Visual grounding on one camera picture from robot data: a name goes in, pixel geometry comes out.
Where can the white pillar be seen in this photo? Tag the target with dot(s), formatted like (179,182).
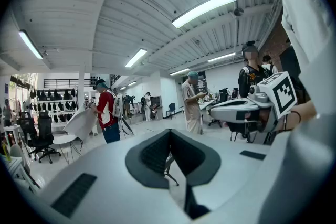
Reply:
(81,86)

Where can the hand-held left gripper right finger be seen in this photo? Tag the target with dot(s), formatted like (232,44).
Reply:
(231,165)

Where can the small white table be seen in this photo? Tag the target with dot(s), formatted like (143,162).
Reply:
(11,127)

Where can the black mezzanine railing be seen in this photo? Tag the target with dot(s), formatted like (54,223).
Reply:
(60,83)

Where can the white desk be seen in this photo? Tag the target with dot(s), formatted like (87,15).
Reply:
(13,165)
(207,104)

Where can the pale plastic chair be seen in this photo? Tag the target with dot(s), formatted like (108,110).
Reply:
(17,150)

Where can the wooden cabinet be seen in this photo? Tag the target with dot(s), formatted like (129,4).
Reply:
(156,102)

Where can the yellow-green object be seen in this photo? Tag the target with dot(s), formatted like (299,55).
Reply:
(6,152)

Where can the black notice board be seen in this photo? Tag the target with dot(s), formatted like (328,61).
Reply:
(202,77)

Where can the white shelf unit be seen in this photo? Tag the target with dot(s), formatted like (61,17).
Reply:
(56,100)

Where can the white backpack rig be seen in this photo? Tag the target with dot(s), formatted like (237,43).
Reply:
(117,107)

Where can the black wrist band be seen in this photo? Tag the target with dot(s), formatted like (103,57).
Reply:
(299,115)

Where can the person's white shirt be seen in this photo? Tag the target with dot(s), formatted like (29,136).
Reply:
(309,21)

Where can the black ceiling dome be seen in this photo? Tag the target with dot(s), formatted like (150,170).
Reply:
(239,11)

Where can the black office chair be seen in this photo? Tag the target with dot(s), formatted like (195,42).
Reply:
(44,128)
(237,127)
(25,123)
(223,97)

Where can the person's right forearm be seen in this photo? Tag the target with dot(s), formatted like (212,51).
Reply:
(305,112)

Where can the long ceiling light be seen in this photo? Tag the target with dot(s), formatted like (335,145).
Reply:
(179,72)
(204,9)
(31,44)
(136,57)
(132,83)
(221,57)

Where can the black staircase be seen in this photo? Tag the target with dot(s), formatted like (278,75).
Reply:
(114,80)

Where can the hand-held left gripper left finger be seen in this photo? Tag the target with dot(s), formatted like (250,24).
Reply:
(113,175)

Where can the large white sheet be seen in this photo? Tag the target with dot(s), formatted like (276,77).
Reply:
(81,123)

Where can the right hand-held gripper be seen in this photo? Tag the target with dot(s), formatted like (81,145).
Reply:
(283,94)

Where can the blue chair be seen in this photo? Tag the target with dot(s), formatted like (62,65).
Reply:
(172,107)

